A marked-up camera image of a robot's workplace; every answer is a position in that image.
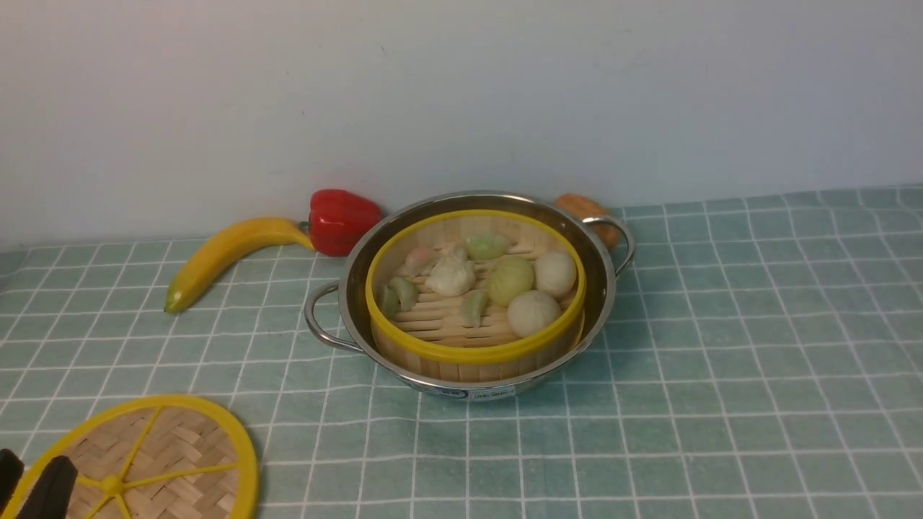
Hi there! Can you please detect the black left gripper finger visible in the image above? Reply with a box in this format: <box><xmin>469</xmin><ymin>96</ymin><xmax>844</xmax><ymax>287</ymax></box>
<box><xmin>16</xmin><ymin>456</ymin><xmax>78</xmax><ymax>518</ymax></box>
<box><xmin>0</xmin><ymin>449</ymin><xmax>25</xmax><ymax>510</ymax></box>

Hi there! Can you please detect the red bell pepper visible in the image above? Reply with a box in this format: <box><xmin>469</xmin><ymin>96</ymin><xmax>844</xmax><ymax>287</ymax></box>
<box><xmin>299</xmin><ymin>188</ymin><xmax>384</xmax><ymax>257</ymax></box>

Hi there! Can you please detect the green round bun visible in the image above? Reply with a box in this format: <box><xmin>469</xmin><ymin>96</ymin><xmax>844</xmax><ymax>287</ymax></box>
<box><xmin>485</xmin><ymin>256</ymin><xmax>535</xmax><ymax>308</ymax></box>

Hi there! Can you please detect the yellow woven bamboo steamer lid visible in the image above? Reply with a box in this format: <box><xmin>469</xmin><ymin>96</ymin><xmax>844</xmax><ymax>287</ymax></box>
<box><xmin>2</xmin><ymin>394</ymin><xmax>260</xmax><ymax>518</ymax></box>

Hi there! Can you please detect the stainless steel two-handled pot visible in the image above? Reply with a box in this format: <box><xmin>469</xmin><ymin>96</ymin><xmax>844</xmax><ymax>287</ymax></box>
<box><xmin>304</xmin><ymin>190</ymin><xmax>635</xmax><ymax>402</ymax></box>

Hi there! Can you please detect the yellow-rimmed bamboo steamer basket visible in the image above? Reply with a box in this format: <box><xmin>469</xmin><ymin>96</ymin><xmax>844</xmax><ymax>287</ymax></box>
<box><xmin>365</xmin><ymin>210</ymin><xmax>587</xmax><ymax>383</ymax></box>

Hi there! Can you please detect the yellow banana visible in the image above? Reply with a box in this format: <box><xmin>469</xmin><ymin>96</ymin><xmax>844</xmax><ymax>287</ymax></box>
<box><xmin>164</xmin><ymin>218</ymin><xmax>314</xmax><ymax>314</ymax></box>

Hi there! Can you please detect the white dumpling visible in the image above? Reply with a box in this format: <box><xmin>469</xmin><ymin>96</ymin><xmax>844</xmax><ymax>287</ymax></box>
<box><xmin>425</xmin><ymin>244</ymin><xmax>476</xmax><ymax>298</ymax></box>

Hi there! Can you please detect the white round bun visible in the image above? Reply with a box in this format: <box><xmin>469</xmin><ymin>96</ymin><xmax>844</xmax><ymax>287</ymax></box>
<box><xmin>505</xmin><ymin>290</ymin><xmax>562</xmax><ymax>338</ymax></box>
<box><xmin>534</xmin><ymin>251</ymin><xmax>578</xmax><ymax>300</ymax></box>

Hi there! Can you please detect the pink dumpling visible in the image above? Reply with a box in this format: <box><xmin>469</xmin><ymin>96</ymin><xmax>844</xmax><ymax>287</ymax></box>
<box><xmin>401</xmin><ymin>245</ymin><xmax>441</xmax><ymax>278</ymax></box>

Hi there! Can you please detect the green checked tablecloth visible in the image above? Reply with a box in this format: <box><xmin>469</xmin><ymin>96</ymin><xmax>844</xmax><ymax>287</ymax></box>
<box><xmin>1</xmin><ymin>186</ymin><xmax>922</xmax><ymax>518</ymax></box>

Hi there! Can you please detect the pale green dumpling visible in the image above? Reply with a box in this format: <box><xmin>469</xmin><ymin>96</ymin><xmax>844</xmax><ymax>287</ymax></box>
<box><xmin>464</xmin><ymin>232</ymin><xmax>512</xmax><ymax>262</ymax></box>

